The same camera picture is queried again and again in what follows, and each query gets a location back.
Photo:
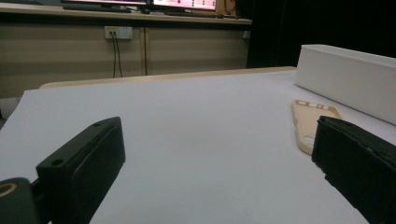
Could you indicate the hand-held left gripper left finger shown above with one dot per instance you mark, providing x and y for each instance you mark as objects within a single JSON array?
[{"x": 84, "y": 168}]

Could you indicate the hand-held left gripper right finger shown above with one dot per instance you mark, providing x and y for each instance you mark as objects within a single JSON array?
[{"x": 358, "y": 161}]

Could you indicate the beige phone case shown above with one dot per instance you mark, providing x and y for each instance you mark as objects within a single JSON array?
[{"x": 306, "y": 124}]

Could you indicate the white plastic storage box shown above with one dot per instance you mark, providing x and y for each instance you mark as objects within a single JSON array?
[{"x": 342, "y": 81}]

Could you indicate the light wooden table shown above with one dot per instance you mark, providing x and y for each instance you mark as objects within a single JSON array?
[{"x": 155, "y": 77}]

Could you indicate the white table cover sheet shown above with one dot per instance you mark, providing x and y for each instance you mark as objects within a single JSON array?
[{"x": 202, "y": 124}]

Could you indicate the long wooden desk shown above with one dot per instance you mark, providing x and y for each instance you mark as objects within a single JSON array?
[{"x": 77, "y": 16}]

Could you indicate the black keyboard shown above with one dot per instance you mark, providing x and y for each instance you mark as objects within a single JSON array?
[
  {"x": 193, "y": 14},
  {"x": 96, "y": 8}
]

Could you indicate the computer monitor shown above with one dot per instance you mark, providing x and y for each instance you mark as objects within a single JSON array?
[
  {"x": 102, "y": 2},
  {"x": 183, "y": 3}
]

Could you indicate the white wall socket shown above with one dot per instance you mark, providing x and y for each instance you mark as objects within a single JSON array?
[{"x": 123, "y": 32}]

